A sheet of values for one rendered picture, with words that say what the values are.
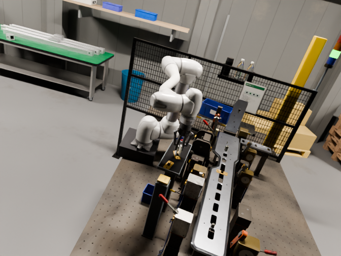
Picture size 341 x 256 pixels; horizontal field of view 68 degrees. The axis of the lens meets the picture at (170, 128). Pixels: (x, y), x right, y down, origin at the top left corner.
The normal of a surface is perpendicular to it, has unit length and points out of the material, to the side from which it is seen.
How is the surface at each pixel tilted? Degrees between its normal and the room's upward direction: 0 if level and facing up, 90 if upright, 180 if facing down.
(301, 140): 90
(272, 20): 90
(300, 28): 90
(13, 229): 0
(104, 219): 0
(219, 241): 0
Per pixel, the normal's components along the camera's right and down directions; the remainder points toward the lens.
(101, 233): 0.22, -0.86
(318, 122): -0.13, 0.45
